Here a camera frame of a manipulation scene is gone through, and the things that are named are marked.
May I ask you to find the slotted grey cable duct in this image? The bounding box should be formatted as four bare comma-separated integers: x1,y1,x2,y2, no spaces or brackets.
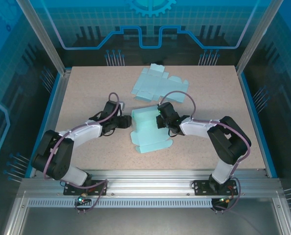
26,198,215,209

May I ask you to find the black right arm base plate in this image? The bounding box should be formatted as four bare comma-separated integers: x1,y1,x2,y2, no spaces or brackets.
193,180,238,196

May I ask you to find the aluminium frame beam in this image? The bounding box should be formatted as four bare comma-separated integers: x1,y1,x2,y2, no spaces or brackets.
17,168,283,199

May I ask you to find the aluminium frame post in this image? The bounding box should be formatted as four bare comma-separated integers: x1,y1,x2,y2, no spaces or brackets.
235,0,285,76
17,0,72,76

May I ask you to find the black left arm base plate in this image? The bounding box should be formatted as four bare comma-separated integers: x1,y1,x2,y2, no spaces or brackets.
63,180,109,196

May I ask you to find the light blue paper box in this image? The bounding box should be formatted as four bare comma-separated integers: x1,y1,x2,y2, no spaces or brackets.
129,104,173,154
131,63,190,103

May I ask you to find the aluminium side rail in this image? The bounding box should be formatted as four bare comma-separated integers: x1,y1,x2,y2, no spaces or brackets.
47,70,72,134

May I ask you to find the blue table side strip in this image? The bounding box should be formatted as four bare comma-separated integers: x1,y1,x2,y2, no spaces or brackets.
239,72,278,178
25,74,62,178

